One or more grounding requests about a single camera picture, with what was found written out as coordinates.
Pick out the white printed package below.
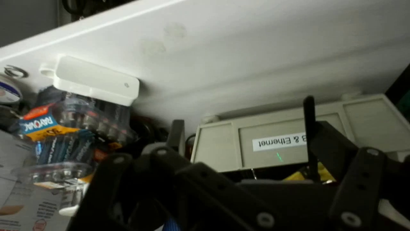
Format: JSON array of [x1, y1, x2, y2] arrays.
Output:
[[0, 129, 87, 231]]

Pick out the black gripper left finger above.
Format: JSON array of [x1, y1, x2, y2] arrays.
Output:
[[68, 120, 280, 231]]

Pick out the clear battery blister pack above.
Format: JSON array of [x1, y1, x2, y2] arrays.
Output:
[[10, 85, 139, 170]]

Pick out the white rectangular plastic block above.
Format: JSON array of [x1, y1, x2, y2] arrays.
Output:
[[38, 54, 142, 108]]

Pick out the white blue round container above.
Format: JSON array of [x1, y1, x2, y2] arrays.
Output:
[[0, 74, 23, 106]]

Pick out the small metal ring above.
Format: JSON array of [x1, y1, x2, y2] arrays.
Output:
[[2, 63, 29, 80]]

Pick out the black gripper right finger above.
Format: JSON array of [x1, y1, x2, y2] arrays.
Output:
[[302, 96, 410, 231]]

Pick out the white bin label sticker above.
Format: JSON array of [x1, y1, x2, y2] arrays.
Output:
[[251, 131, 308, 155]]

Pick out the grey metal shelf unit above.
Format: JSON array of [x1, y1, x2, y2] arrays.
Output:
[[0, 0, 410, 143]]

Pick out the clear tape roll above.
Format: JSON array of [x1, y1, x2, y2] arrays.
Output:
[[12, 161, 97, 208]]

